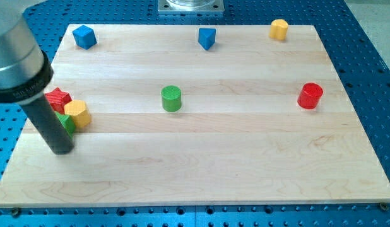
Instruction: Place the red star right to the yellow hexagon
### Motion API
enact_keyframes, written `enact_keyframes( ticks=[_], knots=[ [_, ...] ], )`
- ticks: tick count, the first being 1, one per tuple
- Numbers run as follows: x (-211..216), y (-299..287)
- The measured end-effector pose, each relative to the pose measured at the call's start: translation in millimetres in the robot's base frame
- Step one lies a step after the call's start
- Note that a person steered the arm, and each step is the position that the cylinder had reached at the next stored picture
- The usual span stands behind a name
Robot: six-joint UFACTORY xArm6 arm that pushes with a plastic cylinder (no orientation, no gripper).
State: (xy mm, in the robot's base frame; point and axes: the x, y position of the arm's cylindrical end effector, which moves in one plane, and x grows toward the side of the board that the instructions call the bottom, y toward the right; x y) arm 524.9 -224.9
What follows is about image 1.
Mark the red star block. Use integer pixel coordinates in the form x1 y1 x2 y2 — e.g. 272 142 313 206
45 87 72 114

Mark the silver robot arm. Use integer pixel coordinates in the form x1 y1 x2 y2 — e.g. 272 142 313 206
0 0 74 154

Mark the blue cube block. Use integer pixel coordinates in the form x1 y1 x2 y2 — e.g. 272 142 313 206
73 25 97 50

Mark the light wooden board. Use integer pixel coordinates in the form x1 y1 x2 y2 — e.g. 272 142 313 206
0 24 390 207

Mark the blue triangle block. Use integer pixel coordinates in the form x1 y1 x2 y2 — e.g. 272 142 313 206
198 28 216 50

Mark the yellow hexagon block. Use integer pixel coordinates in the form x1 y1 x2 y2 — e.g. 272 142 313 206
64 100 92 128

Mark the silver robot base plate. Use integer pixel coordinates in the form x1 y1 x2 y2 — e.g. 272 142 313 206
158 0 225 14

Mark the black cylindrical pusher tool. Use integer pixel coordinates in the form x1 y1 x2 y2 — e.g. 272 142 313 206
19 95 74 154

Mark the yellow heart block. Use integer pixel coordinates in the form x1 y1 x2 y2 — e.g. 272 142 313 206
269 19 288 41

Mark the red cylinder block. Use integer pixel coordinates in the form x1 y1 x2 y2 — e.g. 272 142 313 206
297 83 324 110

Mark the green cylinder block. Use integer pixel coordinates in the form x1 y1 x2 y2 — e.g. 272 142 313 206
161 85 182 112

